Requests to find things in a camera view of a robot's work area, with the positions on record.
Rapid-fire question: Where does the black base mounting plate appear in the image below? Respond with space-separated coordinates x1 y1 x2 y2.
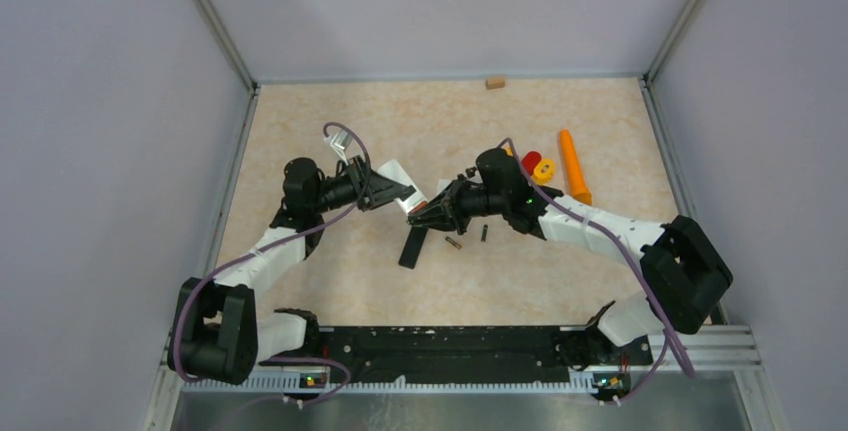
291 325 654 385

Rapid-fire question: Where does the small wooden block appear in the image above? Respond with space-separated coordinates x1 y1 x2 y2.
484 76 506 90

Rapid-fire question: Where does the black remote control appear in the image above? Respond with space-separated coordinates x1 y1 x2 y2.
398 227 429 269

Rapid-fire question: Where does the white remote control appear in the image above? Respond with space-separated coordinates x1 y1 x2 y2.
377 159 428 216

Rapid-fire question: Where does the brown gold AAA battery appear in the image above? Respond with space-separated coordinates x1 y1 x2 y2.
444 236 463 250

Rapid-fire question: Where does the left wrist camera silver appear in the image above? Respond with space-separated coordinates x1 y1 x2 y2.
324 130 353 162

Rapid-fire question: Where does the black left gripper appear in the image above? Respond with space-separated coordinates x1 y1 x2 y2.
311 154 409 214

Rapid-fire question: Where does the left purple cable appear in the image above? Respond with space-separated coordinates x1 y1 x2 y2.
172 121 372 384

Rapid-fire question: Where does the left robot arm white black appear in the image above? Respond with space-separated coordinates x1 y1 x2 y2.
167 156 426 385

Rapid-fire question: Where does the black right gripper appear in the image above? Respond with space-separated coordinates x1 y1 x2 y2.
410 174 508 236

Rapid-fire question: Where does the orange toy carrot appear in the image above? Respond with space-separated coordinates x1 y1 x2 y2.
558 129 593 206

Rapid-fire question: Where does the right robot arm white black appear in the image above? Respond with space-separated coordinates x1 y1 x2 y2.
408 148 733 363

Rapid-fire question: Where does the red yellow toy piece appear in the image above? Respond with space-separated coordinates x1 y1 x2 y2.
521 151 556 185

